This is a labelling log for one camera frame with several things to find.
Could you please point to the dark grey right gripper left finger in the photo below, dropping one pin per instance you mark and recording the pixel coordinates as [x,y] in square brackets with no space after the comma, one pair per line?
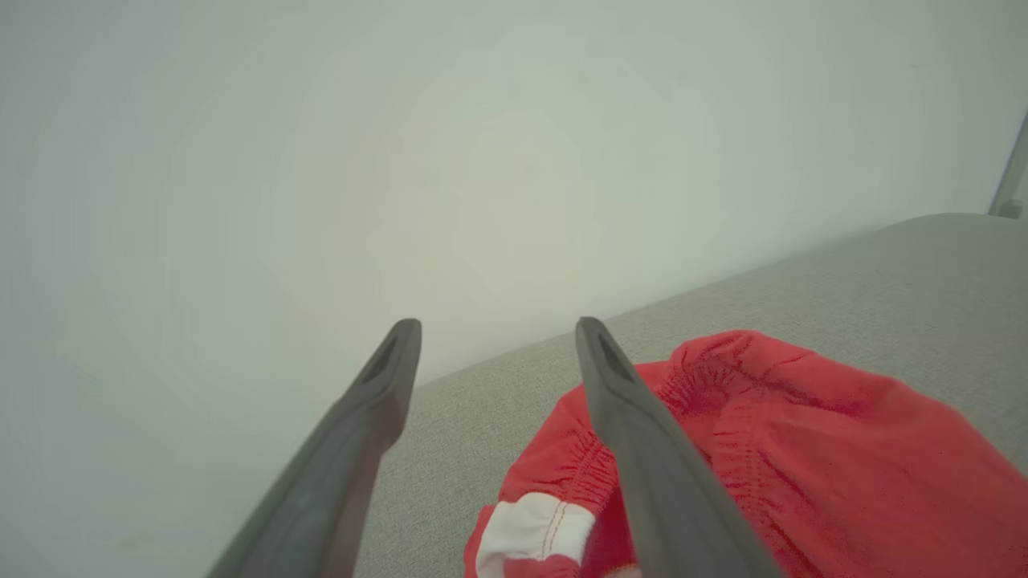
[321,498]

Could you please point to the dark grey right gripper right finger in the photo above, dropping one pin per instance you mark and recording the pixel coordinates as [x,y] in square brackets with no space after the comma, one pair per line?
[666,498]

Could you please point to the grey metal pole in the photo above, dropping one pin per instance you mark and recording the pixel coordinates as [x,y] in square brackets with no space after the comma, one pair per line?
[1010,177]

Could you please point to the red and white garment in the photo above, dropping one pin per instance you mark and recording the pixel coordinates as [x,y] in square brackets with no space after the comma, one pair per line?
[843,466]

